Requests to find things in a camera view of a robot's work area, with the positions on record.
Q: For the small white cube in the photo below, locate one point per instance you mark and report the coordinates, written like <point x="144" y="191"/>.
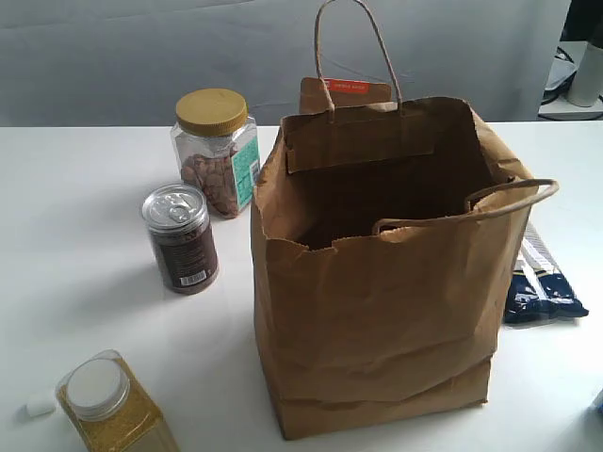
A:
<point x="41" y="403"/>

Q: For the brown pouch orange label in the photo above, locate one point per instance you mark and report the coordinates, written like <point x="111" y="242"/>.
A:
<point x="344" y="93"/>

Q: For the dark brown pull-tab can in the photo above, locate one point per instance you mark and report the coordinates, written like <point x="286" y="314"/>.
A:
<point x="179" y="227"/>

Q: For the yellow grain jar white lid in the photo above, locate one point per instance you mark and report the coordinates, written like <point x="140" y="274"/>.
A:
<point x="109" y="408"/>

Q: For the white cylinder in background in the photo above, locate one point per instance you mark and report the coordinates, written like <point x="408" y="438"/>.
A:
<point x="587" y="84"/>

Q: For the dark blue pasta package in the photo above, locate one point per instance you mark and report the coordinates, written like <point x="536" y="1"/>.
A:
<point x="539" y="291"/>

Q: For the clear almond jar gold lid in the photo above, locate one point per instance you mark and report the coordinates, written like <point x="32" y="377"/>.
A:
<point x="215" y="141"/>

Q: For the brown paper bag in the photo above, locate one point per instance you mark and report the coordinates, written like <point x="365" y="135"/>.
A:
<point x="384" y="238"/>

